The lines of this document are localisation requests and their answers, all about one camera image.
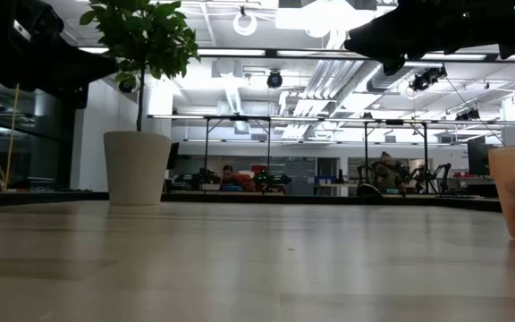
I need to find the black aluminium table frame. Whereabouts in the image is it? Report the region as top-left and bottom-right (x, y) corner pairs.
(0, 191), (502, 213)

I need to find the yellow extension cable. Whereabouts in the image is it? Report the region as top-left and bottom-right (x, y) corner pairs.
(4, 83), (21, 190)

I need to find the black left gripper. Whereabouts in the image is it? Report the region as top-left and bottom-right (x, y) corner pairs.
(0, 0), (119, 95)

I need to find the black workstation frame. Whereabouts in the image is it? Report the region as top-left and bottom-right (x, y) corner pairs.
(203, 114), (273, 191)
(363, 118), (429, 194)

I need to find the white plant pot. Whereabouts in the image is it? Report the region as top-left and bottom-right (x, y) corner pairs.
(103, 130), (173, 207)

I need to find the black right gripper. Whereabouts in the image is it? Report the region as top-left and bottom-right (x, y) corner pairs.
(344, 0), (473, 76)

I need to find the person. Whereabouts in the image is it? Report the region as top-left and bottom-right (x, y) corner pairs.
(373, 151), (404, 194)
(219, 164), (257, 192)

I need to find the white ring lamp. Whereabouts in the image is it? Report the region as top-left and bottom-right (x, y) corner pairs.
(232, 12), (258, 37)

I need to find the green leafy plant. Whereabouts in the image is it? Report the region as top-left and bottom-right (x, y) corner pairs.
(79, 0), (201, 133)

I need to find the black hanging camera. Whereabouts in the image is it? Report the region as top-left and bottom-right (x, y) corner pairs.
(266, 70), (284, 89)

